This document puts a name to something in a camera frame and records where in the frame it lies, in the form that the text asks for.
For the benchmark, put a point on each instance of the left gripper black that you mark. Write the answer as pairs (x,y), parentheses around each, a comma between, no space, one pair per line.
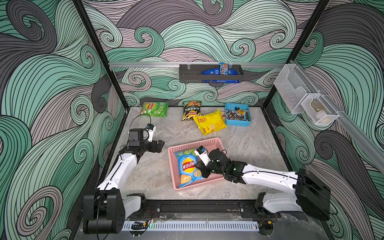
(153,148)

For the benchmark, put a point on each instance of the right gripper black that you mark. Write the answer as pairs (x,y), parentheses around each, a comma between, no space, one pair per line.
(205,172)

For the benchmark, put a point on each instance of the blue potato chips bag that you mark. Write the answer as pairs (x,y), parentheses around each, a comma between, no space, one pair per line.
(186,164)

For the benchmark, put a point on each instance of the pink plastic basket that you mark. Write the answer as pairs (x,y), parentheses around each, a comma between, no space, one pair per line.
(210,144)

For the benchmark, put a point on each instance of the green potato chips bag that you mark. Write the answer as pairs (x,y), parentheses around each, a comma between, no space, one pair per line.
(155,109)

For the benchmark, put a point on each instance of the black potato chips bag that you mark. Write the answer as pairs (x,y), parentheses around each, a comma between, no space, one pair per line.
(191,109)

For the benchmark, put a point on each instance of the yellow potato chips bag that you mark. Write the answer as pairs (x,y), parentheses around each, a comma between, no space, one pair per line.
(210,123)

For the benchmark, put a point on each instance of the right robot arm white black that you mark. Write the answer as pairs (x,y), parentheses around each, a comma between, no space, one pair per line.
(300,191)

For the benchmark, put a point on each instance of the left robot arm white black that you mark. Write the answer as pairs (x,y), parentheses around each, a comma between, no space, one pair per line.
(110,190)

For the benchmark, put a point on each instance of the small red beige snack box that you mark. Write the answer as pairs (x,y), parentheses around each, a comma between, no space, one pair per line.
(223,115)

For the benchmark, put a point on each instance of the blue tray with small items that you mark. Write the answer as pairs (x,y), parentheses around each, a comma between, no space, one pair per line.
(237,115)

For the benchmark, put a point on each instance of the blue cookie package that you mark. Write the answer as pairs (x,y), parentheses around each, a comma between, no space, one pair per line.
(218,72)

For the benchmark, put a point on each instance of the small blue snack pack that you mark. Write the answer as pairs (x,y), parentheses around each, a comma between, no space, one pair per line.
(224,69)

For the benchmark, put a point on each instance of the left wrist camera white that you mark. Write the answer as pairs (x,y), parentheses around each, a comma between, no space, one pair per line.
(150,129)

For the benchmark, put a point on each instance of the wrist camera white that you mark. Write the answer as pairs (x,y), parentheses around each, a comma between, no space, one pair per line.
(203,154)
(150,129)

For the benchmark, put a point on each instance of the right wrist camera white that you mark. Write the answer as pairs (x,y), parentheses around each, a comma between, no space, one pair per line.
(203,154)

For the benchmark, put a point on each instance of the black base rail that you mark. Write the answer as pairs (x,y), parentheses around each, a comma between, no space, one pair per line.
(248,209)

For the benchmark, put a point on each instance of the black wall shelf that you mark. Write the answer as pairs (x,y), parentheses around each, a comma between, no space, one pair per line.
(193,73)

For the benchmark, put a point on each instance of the white slotted cable duct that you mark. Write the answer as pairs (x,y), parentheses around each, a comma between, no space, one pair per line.
(217,226)

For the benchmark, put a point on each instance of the back aluminium rail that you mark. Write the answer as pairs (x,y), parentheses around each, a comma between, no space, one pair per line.
(177,64)

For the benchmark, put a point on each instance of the aluminium rail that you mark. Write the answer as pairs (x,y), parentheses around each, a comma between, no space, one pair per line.
(361,139)
(177,64)

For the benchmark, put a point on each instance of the large clear wall bin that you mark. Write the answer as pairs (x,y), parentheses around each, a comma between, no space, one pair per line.
(294,85)

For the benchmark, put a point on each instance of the small clear wall bin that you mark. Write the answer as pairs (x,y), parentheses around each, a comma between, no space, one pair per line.
(319,110)

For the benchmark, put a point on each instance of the left black frame post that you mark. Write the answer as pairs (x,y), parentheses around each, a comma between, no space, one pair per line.
(97,44)

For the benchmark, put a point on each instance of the black frame post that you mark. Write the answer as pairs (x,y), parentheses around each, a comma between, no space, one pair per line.
(97,44)
(309,26)

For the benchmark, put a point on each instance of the right aluminium rail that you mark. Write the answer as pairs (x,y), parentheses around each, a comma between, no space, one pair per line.
(361,139)

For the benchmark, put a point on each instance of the right black frame post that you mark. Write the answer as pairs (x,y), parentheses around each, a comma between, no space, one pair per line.
(309,26)

